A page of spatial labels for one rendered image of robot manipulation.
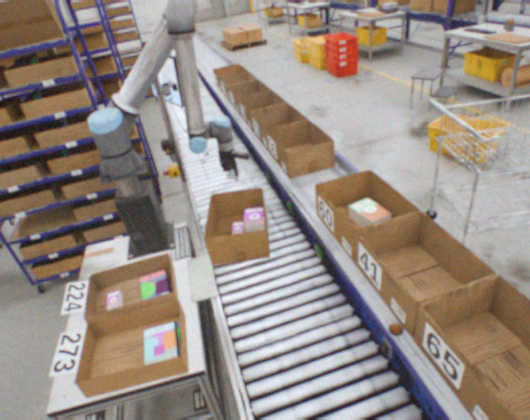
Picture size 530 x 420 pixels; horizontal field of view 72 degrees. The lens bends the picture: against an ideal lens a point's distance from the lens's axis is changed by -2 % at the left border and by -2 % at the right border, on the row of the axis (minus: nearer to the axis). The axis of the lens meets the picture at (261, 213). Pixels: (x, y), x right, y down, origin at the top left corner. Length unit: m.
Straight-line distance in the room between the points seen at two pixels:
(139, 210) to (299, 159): 0.90
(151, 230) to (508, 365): 1.60
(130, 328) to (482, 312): 1.34
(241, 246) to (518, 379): 1.15
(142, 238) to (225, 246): 0.49
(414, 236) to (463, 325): 0.43
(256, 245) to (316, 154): 0.68
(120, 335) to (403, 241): 1.23
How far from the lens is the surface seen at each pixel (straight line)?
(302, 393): 1.39
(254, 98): 3.21
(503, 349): 1.39
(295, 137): 2.52
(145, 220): 1.99
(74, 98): 2.71
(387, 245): 1.60
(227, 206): 2.11
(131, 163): 1.87
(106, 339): 1.74
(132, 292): 1.88
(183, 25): 1.68
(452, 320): 1.40
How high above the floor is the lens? 1.95
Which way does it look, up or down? 34 degrees down
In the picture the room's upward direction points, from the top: 10 degrees counter-clockwise
